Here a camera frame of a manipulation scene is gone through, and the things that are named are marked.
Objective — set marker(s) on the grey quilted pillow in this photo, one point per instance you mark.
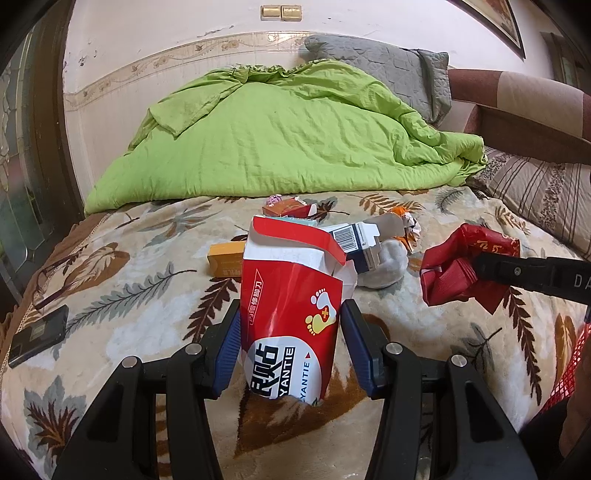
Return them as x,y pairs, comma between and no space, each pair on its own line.
383,64

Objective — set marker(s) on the dark picture frame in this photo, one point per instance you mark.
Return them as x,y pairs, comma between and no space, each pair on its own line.
505,18

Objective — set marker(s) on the person's dark clothing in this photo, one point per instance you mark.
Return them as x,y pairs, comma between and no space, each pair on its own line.
563,443

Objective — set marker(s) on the red plastic basket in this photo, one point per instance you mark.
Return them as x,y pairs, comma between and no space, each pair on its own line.
577,364

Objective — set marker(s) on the torn red white carton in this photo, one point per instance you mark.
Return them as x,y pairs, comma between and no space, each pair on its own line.
286,300

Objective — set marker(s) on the orange white wrapper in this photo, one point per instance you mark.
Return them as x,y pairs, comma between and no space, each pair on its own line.
411,230

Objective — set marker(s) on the wooden glass door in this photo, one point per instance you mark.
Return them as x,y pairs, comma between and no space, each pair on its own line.
27,161

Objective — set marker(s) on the leaf print blanket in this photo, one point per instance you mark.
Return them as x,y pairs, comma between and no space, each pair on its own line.
138,286

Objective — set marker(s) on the small orange red box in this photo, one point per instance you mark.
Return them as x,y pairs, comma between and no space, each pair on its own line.
286,210

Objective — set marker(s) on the red packet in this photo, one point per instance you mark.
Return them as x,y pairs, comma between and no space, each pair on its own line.
448,277

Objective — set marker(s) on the brown beige headboard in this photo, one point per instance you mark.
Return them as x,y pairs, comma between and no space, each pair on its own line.
521,115

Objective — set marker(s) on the striped beige pillow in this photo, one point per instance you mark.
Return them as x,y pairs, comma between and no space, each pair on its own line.
545,194

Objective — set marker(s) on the green quilt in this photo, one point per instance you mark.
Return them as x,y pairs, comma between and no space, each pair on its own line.
277,138

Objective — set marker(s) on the blue white carton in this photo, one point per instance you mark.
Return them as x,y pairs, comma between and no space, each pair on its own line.
360,249

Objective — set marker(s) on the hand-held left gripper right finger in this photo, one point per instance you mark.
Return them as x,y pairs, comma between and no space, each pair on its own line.
364,360

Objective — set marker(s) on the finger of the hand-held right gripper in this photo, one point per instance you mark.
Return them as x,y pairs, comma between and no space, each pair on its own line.
531,274

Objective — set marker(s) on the black phone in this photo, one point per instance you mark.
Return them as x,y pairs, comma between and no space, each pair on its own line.
39,334

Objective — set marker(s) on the pink candy wrapper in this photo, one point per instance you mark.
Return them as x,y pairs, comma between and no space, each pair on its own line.
274,200

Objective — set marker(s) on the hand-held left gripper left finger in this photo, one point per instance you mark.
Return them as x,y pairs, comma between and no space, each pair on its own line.
228,355

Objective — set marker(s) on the gold wall switch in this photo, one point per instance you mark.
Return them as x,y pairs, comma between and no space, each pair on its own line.
280,13

